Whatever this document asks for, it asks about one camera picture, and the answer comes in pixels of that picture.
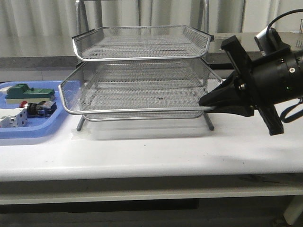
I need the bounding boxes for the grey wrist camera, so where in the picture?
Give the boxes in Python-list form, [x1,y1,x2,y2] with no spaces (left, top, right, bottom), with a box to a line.
[254,28,290,56]

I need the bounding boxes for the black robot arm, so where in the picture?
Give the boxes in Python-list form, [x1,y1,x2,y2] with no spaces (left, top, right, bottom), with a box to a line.
[199,36,303,136]

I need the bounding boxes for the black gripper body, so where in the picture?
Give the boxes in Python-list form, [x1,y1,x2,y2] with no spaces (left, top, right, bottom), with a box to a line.
[221,36,291,136]

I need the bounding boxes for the silver rack frame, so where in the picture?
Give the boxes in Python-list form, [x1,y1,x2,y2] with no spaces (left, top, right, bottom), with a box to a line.
[75,0,215,131]

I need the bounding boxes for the red push button switch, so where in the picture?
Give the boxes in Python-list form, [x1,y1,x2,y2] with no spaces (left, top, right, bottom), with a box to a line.
[19,101,57,118]

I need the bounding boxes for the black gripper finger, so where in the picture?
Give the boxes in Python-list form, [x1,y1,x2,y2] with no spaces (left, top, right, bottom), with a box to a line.
[199,72,244,106]
[212,105,254,117]

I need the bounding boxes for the blue plastic tray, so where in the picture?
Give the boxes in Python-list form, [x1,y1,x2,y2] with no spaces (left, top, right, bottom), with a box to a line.
[0,80,68,139]

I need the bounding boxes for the grey stone counter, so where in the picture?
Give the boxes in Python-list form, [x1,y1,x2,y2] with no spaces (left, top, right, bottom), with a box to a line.
[0,32,303,82]

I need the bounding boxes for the green terminal block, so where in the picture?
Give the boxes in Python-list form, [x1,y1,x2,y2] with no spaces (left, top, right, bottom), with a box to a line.
[5,83,55,104]

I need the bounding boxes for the mesh tray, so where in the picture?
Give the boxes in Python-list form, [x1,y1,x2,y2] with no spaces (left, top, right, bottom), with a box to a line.
[59,59,222,115]
[84,110,204,122]
[72,25,214,61]

